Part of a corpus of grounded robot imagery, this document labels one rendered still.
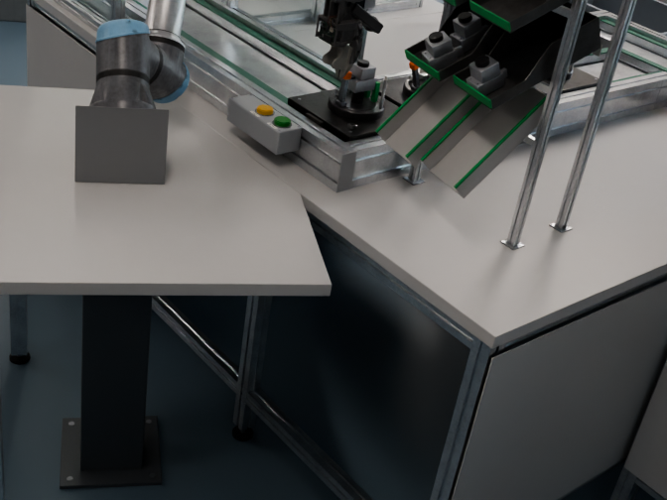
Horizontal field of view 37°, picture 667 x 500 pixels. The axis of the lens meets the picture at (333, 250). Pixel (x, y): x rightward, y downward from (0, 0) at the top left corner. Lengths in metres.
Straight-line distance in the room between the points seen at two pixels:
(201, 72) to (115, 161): 0.55
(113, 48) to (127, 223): 0.40
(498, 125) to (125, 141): 0.80
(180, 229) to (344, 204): 0.40
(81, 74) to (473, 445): 1.73
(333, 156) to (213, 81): 0.49
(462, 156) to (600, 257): 0.39
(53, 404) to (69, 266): 1.05
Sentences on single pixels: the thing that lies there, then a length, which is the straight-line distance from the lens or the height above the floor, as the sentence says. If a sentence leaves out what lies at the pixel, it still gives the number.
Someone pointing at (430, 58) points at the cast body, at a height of 1.22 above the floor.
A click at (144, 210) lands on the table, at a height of 0.86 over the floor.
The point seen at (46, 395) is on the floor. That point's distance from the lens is 2.97.
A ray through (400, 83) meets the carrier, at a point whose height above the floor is 0.97.
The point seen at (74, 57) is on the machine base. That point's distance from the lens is 3.20.
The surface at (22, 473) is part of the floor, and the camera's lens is 2.74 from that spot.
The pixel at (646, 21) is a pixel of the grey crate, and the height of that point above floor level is 0.75.
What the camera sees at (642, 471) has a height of 0.20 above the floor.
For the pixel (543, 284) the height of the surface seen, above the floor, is 0.86.
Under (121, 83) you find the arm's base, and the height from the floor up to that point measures 1.07.
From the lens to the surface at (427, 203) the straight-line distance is 2.31.
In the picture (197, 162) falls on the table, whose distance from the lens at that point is 2.35.
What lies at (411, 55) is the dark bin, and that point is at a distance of 2.17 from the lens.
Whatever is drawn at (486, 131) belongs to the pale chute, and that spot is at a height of 1.09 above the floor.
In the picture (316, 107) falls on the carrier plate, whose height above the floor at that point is 0.97.
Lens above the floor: 1.92
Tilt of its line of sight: 31 degrees down
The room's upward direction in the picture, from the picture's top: 10 degrees clockwise
